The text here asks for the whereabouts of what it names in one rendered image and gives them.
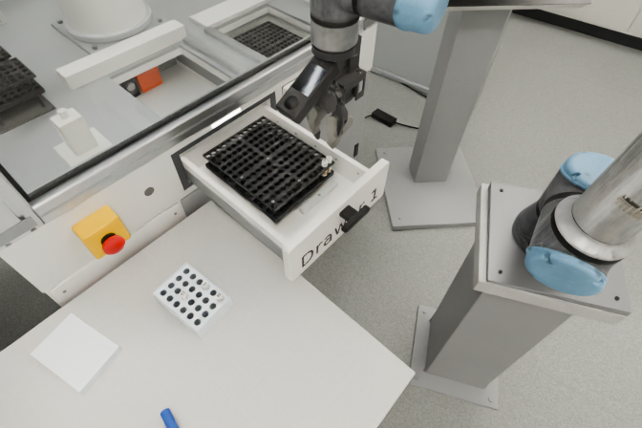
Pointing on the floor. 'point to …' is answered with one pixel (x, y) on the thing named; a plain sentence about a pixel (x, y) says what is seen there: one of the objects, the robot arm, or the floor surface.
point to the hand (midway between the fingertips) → (322, 140)
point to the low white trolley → (209, 348)
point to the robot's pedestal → (483, 327)
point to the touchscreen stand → (443, 130)
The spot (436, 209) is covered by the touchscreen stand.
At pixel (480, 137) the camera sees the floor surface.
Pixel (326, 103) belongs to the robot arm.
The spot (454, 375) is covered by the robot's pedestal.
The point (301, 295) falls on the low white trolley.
